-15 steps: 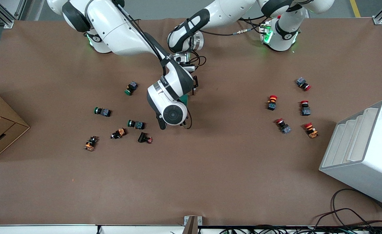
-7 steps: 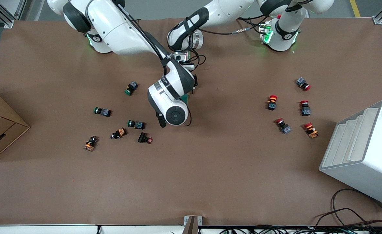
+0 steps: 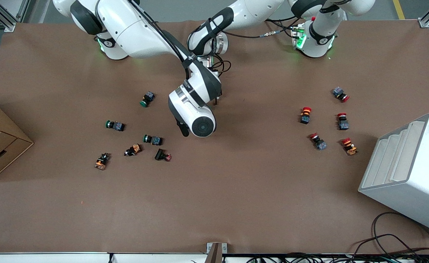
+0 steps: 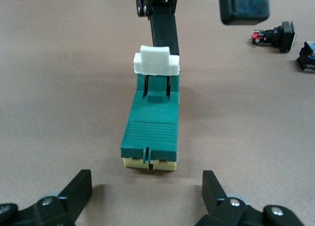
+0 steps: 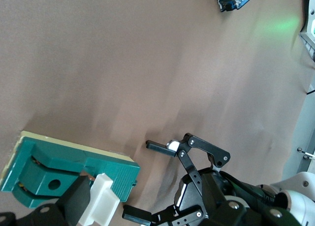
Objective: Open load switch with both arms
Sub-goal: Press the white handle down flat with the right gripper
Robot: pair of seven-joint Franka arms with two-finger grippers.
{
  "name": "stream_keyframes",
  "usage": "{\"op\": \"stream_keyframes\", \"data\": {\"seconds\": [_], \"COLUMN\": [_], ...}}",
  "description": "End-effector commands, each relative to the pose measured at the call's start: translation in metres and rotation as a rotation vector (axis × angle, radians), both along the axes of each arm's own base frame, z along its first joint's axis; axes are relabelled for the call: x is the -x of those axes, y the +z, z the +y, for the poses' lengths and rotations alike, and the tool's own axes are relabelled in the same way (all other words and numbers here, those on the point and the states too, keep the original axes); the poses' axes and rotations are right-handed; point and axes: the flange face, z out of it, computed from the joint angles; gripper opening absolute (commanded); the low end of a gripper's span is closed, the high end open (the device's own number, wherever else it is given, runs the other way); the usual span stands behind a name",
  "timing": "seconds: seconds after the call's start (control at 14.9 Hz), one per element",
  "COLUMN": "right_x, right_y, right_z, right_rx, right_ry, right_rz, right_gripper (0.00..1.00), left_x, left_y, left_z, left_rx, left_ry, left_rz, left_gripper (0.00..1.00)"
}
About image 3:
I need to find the white table edge rail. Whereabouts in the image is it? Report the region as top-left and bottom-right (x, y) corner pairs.
(0, 252), (208, 263)

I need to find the green push button blue block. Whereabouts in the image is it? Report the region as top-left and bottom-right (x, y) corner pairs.
(140, 91), (155, 108)
(143, 134), (163, 146)
(105, 120), (126, 132)

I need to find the black switch with red knob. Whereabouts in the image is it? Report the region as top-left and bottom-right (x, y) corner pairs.
(155, 148), (172, 162)

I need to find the red mushroom button orange block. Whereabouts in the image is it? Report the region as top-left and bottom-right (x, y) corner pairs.
(341, 137), (358, 156)
(299, 107), (312, 125)

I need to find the black push button orange block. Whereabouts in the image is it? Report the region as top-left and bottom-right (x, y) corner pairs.
(94, 153), (111, 171)
(124, 144), (142, 157)

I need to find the black looped floor cable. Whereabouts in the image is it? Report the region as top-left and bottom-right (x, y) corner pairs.
(353, 211), (429, 256)

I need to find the black left base cable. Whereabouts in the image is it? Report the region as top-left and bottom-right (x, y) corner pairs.
(222, 18), (300, 39)

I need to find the black cable bundle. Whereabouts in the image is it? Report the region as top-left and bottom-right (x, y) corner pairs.
(247, 251), (429, 263)

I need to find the metal table bracket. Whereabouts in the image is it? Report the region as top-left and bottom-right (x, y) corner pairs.
(206, 242), (228, 263)

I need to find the white slotted bin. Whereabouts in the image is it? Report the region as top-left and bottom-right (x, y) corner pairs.
(358, 113), (429, 235)

